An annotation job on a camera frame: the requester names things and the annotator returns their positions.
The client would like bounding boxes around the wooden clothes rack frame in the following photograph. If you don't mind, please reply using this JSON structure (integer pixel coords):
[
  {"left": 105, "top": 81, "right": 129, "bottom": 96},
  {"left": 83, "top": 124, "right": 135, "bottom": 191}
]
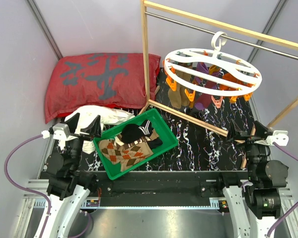
[{"left": 138, "top": 0, "right": 298, "bottom": 171}]

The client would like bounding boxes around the black mounting rail base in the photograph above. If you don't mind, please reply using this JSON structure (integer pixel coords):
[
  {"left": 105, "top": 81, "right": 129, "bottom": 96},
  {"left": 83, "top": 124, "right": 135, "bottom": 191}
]
[{"left": 38, "top": 170, "right": 295, "bottom": 208}]

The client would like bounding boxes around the orange clothes clip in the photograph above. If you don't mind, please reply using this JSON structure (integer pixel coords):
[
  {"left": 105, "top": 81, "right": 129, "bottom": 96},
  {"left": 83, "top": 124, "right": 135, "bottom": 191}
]
[{"left": 211, "top": 95, "right": 223, "bottom": 109}]

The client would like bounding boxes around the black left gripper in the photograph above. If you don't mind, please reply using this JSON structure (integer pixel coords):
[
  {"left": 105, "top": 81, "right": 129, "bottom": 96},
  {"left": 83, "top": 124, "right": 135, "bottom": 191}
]
[{"left": 64, "top": 113, "right": 102, "bottom": 170}]

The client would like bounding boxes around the dark navy sock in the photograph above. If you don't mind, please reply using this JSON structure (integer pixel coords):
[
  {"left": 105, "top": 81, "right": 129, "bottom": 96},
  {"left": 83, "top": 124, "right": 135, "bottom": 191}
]
[{"left": 147, "top": 130, "right": 163, "bottom": 150}]

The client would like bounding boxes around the green plastic bin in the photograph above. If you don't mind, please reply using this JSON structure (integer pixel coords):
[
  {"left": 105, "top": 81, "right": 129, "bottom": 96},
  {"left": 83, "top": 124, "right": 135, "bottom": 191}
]
[{"left": 93, "top": 109, "right": 178, "bottom": 180}]

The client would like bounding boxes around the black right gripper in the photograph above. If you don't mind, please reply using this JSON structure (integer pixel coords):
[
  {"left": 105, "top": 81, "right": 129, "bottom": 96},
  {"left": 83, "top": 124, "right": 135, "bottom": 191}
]
[{"left": 226, "top": 118, "right": 272, "bottom": 181}]

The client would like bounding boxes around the metal rack rod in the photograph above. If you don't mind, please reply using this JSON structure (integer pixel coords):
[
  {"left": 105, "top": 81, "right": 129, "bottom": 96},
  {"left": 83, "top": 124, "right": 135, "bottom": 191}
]
[{"left": 145, "top": 11, "right": 298, "bottom": 63}]

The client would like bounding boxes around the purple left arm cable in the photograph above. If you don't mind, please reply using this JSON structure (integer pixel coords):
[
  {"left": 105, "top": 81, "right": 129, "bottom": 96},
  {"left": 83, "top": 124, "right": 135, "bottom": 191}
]
[{"left": 4, "top": 135, "right": 53, "bottom": 238}]

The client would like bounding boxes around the orange hanging sock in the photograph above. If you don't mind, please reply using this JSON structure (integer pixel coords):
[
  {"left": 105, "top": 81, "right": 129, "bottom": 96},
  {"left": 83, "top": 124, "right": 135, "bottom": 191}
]
[{"left": 219, "top": 73, "right": 241, "bottom": 91}]

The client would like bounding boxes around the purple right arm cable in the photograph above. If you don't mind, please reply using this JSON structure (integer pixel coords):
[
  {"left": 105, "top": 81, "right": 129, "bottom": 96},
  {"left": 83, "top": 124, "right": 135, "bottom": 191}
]
[{"left": 266, "top": 141, "right": 298, "bottom": 238}]

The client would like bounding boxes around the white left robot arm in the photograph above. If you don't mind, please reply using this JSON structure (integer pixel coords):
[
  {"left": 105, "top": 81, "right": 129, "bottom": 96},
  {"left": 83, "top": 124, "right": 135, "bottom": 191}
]
[{"left": 35, "top": 113, "right": 101, "bottom": 238}]

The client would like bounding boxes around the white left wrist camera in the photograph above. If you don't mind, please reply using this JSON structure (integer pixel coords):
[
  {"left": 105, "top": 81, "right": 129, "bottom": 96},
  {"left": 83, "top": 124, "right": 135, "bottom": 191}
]
[{"left": 41, "top": 123, "right": 71, "bottom": 141}]

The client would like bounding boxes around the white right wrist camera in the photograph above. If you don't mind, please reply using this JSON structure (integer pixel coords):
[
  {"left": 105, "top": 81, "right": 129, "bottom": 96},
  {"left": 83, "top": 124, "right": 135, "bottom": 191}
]
[{"left": 256, "top": 130, "right": 289, "bottom": 146}]

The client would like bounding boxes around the black white striped sock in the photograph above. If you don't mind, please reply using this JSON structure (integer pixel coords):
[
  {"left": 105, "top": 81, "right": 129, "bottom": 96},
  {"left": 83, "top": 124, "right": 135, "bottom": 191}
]
[{"left": 121, "top": 119, "right": 153, "bottom": 144}]

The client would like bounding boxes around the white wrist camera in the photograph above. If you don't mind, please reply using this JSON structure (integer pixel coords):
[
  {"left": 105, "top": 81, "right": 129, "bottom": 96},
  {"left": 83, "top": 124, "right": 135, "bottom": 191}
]
[
  {"left": 256, "top": 130, "right": 289, "bottom": 146},
  {"left": 41, "top": 123, "right": 71, "bottom": 141}
]

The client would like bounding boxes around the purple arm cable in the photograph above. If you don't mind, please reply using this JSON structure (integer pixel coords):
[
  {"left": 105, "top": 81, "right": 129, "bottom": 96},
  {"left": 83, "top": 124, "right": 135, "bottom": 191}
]
[
  {"left": 266, "top": 141, "right": 298, "bottom": 238},
  {"left": 4, "top": 135, "right": 53, "bottom": 238}
]

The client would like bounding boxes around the purple yellow hanging sock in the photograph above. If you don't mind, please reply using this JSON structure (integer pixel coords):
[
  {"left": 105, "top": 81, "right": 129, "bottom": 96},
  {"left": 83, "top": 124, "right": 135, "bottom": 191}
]
[{"left": 194, "top": 62, "right": 220, "bottom": 111}]

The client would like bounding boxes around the brown hanging sock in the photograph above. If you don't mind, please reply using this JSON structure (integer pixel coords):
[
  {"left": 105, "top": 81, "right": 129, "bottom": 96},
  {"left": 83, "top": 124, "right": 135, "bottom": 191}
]
[
  {"left": 168, "top": 83, "right": 190, "bottom": 109},
  {"left": 178, "top": 62, "right": 194, "bottom": 108}
]

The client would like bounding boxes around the white round clip hanger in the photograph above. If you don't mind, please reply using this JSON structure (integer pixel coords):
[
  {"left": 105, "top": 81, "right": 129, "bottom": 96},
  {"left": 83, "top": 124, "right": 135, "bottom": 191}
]
[{"left": 163, "top": 31, "right": 262, "bottom": 99}]

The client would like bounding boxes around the white crumpled cloth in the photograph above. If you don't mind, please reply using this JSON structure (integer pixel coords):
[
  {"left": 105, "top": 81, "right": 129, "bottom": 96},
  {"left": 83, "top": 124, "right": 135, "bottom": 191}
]
[{"left": 64, "top": 105, "right": 136, "bottom": 154}]

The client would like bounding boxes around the red patterned pillow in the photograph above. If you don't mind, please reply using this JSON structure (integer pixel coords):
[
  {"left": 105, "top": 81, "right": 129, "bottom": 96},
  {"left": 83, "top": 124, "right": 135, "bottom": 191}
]
[{"left": 44, "top": 53, "right": 147, "bottom": 122}]

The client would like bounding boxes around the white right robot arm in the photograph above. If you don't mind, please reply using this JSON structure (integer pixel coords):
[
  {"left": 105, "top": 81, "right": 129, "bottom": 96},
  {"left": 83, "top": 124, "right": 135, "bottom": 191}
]
[{"left": 215, "top": 120, "right": 289, "bottom": 238}]

